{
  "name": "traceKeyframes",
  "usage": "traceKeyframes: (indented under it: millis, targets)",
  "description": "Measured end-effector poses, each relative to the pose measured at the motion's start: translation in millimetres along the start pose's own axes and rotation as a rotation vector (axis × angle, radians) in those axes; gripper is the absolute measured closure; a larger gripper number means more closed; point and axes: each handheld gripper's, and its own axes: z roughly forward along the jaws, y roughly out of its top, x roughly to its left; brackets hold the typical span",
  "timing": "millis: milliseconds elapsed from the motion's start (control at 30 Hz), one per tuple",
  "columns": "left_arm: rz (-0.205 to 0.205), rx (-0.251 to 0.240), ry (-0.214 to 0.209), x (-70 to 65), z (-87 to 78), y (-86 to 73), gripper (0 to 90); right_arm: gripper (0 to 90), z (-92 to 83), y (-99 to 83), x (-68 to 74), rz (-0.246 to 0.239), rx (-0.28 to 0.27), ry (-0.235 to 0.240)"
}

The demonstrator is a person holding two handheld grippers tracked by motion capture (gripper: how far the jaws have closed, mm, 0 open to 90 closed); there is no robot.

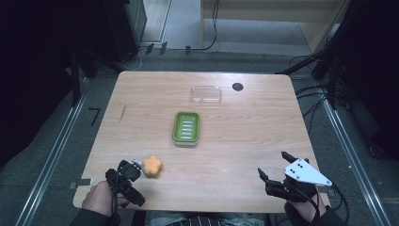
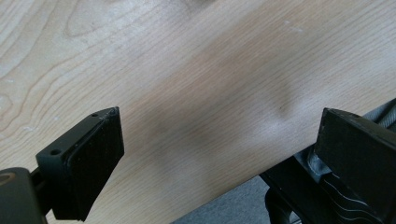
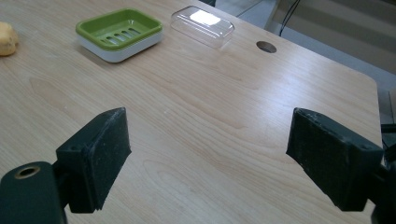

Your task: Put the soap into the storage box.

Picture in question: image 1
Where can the wooden shelf unit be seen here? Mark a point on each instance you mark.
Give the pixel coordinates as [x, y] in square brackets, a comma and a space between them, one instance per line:
[269, 19]

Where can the black stand leg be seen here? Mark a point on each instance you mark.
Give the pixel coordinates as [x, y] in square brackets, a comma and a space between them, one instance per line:
[301, 63]

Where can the green soap dish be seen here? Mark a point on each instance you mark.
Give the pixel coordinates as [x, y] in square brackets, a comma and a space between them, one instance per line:
[186, 128]

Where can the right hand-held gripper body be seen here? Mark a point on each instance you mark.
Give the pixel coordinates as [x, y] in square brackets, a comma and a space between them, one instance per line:
[298, 180]

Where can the grey tape piece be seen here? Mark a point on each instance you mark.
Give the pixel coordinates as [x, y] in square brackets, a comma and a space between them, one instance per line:
[81, 183]

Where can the orange flower-shaped soap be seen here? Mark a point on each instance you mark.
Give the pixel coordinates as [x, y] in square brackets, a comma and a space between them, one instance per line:
[152, 166]

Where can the clear plastic lid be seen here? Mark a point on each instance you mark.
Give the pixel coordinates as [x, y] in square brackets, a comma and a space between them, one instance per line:
[206, 94]

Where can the metal floor rail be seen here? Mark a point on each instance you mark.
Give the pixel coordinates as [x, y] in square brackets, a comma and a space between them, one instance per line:
[51, 157]
[354, 160]

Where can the black round table grommet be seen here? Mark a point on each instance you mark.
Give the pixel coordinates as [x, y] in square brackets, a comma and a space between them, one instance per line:
[237, 86]

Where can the black cabinet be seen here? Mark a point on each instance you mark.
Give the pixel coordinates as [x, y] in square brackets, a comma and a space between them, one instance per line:
[125, 28]

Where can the person's right hand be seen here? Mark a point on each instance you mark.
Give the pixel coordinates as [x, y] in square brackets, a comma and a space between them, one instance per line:
[306, 207]

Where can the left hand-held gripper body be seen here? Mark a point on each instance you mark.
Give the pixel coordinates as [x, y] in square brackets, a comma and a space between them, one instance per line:
[127, 180]

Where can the person's left hand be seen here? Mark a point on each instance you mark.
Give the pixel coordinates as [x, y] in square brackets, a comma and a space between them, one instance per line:
[101, 197]

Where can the person's striped clothing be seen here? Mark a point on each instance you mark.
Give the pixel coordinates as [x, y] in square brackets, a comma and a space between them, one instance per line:
[204, 220]

